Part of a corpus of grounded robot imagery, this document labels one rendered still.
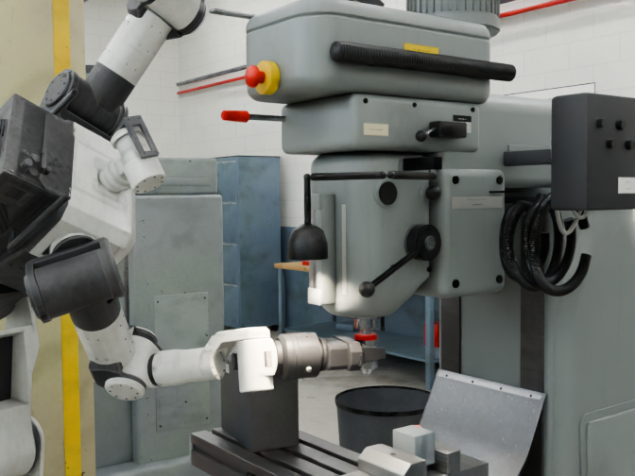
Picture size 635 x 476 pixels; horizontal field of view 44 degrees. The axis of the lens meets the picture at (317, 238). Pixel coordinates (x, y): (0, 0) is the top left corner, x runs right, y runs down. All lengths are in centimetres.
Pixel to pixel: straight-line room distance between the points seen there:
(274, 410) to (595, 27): 498
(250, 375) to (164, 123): 1000
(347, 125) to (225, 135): 897
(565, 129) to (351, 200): 41
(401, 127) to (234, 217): 740
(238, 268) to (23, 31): 604
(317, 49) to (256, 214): 755
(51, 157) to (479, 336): 102
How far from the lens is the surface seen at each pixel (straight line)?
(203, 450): 203
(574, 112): 151
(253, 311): 896
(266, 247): 898
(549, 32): 666
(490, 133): 169
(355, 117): 143
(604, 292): 188
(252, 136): 982
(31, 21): 314
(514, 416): 182
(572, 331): 179
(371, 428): 350
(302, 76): 140
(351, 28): 143
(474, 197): 163
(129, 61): 169
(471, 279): 163
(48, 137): 153
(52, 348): 313
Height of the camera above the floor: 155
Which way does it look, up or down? 3 degrees down
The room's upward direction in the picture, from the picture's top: 1 degrees counter-clockwise
